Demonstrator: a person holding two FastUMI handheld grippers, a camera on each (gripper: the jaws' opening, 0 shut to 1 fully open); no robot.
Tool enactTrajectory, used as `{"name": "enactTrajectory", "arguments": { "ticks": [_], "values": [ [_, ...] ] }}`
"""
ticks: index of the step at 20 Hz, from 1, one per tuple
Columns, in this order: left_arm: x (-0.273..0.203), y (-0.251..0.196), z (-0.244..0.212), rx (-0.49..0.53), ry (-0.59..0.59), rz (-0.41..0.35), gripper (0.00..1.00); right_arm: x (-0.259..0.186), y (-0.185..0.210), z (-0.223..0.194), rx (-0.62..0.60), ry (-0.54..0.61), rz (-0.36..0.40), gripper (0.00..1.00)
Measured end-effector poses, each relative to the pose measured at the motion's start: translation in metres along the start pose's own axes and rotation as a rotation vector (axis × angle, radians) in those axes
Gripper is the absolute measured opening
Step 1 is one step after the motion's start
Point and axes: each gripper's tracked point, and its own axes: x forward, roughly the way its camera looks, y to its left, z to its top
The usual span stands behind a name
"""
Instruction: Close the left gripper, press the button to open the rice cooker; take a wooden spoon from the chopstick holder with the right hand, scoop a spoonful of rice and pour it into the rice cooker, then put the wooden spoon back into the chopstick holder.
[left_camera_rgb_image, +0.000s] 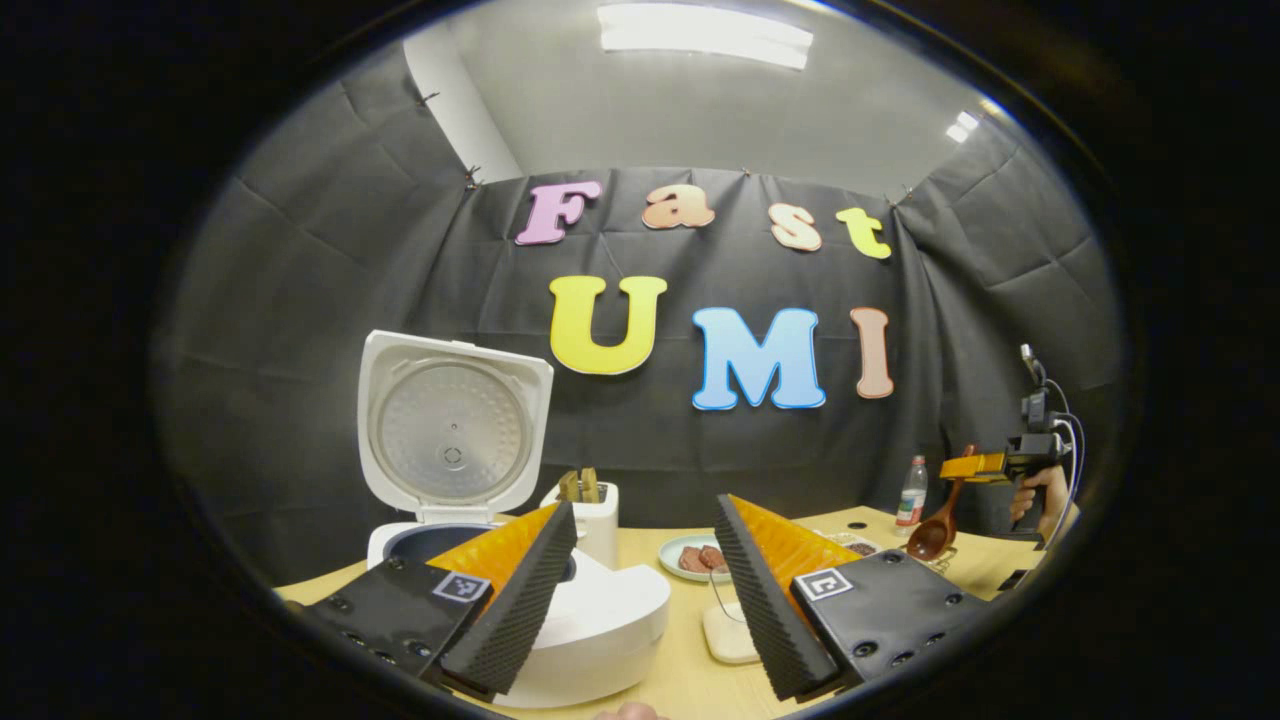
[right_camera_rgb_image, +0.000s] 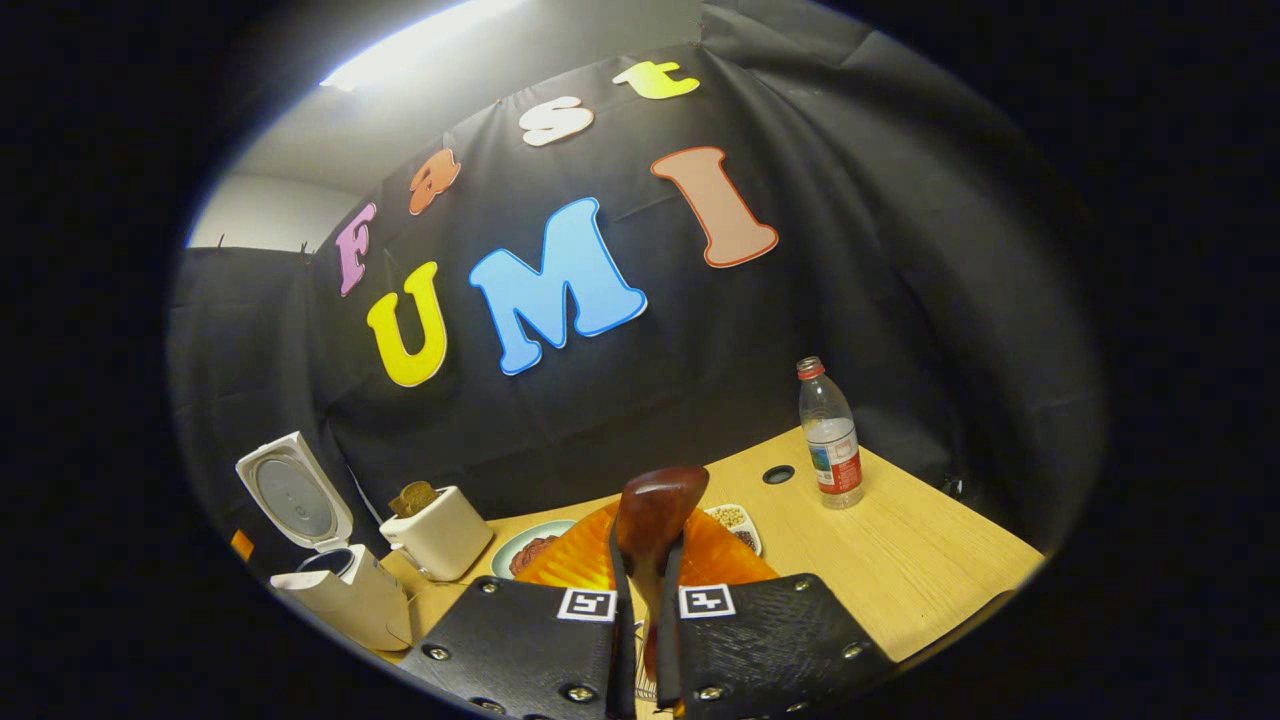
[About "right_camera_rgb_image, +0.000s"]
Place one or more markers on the red meat slice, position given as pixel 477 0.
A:
pixel 532 555

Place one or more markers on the white toaster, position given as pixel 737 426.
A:
pixel 445 535

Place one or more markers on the brown wooden spoon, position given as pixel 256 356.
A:
pixel 655 505

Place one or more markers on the pale green plate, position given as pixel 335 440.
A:
pixel 508 545

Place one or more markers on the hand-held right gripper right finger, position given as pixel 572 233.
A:
pixel 770 650

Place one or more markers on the black backdrop cloth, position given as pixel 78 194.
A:
pixel 850 250

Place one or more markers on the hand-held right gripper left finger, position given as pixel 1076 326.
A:
pixel 520 650

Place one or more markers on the white divided bean dish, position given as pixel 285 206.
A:
pixel 735 520

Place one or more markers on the clear water bottle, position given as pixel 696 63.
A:
pixel 832 450

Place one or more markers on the brown bread slice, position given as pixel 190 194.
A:
pixel 415 498

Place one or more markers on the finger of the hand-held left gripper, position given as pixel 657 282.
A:
pixel 242 545

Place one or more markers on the white rice cooker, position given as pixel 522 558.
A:
pixel 360 600

